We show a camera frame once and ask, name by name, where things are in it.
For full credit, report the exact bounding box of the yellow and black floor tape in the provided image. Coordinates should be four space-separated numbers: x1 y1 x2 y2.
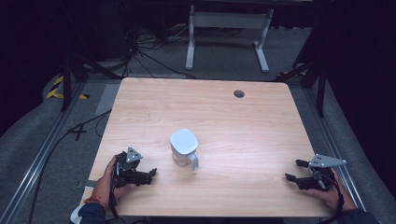
46 76 91 101

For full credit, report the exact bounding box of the bundle of black cables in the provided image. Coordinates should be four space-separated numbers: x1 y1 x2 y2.
122 24 198 80

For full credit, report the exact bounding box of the orange bracelet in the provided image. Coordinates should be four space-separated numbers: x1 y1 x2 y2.
83 195 105 207

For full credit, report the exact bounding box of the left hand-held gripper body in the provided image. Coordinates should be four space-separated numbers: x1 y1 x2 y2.
114 147 148 189

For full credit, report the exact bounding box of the white metal table frame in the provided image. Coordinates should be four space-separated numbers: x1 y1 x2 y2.
185 4 276 74

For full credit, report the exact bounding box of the black floor cable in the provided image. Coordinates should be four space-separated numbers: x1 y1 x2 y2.
27 109 112 224

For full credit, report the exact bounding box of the person's right hand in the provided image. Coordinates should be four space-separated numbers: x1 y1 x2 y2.
304 167 359 213

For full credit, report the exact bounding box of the black metal stand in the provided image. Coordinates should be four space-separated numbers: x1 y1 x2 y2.
274 59 328 119
59 52 123 112

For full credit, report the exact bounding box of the person's left hand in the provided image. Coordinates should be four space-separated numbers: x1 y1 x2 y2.
92 155 138 210

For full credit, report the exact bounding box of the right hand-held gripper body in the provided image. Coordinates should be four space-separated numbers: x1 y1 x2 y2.
298 153 347 191

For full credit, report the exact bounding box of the black gripper wrist strap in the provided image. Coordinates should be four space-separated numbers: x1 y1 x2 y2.
107 157 121 219
317 181 346 224

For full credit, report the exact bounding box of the white mug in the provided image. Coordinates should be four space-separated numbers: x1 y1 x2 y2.
169 128 200 172

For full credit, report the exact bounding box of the aluminium floor rail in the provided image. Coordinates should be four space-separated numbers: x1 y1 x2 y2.
0 81 88 224
303 87 367 211

